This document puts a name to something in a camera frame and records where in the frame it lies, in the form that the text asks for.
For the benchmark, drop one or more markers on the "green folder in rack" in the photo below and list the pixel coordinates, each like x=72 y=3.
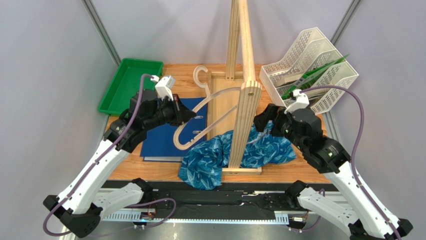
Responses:
x=310 y=77

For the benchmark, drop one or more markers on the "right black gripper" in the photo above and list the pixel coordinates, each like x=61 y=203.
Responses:
x=272 y=118

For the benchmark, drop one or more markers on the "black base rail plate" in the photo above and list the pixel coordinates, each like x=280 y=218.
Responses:
x=230 y=203

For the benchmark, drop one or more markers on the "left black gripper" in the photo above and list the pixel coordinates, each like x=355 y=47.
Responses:
x=181 y=115

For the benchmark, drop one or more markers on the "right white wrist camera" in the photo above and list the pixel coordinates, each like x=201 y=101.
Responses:
x=299 y=101

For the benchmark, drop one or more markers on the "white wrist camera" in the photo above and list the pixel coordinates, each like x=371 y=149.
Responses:
x=299 y=101
x=163 y=86

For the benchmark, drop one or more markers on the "white plastic file rack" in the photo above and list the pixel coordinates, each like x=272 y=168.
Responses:
x=312 y=63

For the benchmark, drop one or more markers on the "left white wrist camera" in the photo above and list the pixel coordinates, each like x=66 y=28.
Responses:
x=163 y=86

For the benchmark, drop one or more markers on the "blue ring binder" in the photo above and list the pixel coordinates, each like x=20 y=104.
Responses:
x=159 y=145

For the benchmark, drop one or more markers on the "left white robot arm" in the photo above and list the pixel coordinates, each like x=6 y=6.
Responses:
x=79 y=207

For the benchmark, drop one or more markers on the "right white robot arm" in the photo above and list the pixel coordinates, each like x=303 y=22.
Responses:
x=361 y=220

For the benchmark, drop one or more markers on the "wooden hanger stand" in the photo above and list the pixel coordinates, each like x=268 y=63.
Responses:
x=238 y=90

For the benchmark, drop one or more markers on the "beige hangers in rack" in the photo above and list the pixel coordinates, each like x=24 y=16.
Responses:
x=313 y=95

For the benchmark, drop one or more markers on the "green plastic tray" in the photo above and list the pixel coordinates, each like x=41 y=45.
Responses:
x=125 y=84

